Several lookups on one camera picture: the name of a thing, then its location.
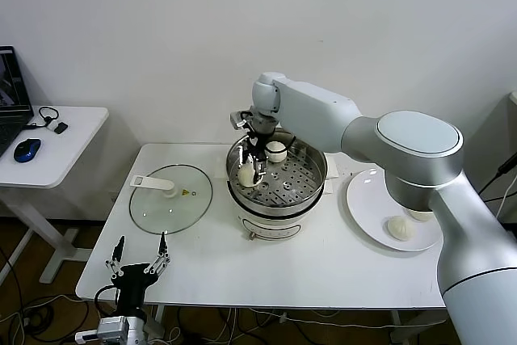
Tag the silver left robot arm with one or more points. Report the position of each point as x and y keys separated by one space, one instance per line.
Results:
x=137 y=326

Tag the small black white dongle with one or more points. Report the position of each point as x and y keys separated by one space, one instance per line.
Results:
x=61 y=129

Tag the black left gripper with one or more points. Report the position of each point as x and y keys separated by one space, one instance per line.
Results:
x=131 y=280

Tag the white steamed baozi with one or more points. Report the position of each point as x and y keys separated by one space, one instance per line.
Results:
x=399 y=228
x=276 y=155
x=420 y=215
x=245 y=178

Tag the white electric cooking pot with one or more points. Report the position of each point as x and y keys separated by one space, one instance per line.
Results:
x=266 y=232

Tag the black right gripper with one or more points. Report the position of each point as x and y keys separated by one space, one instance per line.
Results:
x=258 y=145

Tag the white round plate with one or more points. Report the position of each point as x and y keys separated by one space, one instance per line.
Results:
x=363 y=199

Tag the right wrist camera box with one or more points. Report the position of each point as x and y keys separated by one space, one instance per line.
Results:
x=239 y=119

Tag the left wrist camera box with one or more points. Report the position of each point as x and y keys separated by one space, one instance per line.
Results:
x=111 y=326

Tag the black laptop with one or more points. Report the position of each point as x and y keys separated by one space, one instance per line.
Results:
x=12 y=78

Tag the blue computer mouse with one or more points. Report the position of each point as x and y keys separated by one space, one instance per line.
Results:
x=27 y=149

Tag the stainless steel steamer basket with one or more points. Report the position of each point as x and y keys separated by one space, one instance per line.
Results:
x=313 y=171

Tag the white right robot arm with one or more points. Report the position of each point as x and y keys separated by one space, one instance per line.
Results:
x=404 y=139

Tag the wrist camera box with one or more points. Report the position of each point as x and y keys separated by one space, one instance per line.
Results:
x=239 y=119
x=111 y=326

